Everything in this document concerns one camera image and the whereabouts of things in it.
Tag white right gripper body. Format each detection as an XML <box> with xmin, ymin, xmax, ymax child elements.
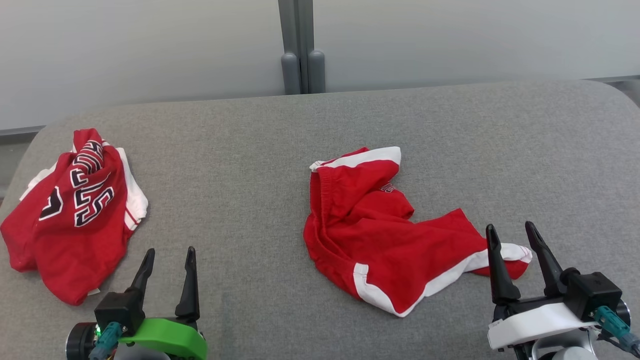
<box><xmin>487</xmin><ymin>295</ymin><xmax>599</xmax><ymax>360</ymax></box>

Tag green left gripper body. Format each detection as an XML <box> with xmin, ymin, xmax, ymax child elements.
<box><xmin>65</xmin><ymin>317</ymin><xmax>209</xmax><ymax>360</ymax></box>

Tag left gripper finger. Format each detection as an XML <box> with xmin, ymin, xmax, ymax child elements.
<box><xmin>174</xmin><ymin>246</ymin><xmax>201</xmax><ymax>322</ymax></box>
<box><xmin>127</xmin><ymin>248</ymin><xmax>156</xmax><ymax>301</ymax></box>

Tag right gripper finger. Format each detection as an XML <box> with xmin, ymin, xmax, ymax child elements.
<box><xmin>524</xmin><ymin>221</ymin><xmax>571</xmax><ymax>297</ymax></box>
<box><xmin>486</xmin><ymin>224</ymin><xmax>522</xmax><ymax>305</ymax></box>

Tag red white jersey top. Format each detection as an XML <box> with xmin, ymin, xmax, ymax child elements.
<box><xmin>0</xmin><ymin>128</ymin><xmax>150</xmax><ymax>306</ymax></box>

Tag red white shorts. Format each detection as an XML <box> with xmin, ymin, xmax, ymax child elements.
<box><xmin>302</xmin><ymin>146</ymin><xmax>534</xmax><ymax>319</ymax></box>

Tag teal left cable connector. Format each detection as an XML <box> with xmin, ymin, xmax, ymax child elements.
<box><xmin>88</xmin><ymin>321</ymin><xmax>124</xmax><ymax>360</ymax></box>

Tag teal cable connector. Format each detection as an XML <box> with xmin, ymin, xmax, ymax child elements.
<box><xmin>592</xmin><ymin>305</ymin><xmax>640</xmax><ymax>354</ymax></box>
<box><xmin>88</xmin><ymin>321</ymin><xmax>124</xmax><ymax>360</ymax></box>

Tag teal right cable connector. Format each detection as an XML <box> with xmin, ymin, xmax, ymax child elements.
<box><xmin>592</xmin><ymin>305</ymin><xmax>640</xmax><ymax>354</ymax></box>

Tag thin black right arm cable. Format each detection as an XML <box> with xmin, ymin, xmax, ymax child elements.
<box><xmin>597</xmin><ymin>334</ymin><xmax>640</xmax><ymax>360</ymax></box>

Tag grey partition post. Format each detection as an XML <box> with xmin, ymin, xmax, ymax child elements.
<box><xmin>278</xmin><ymin>0</ymin><xmax>327</xmax><ymax>95</ymax></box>

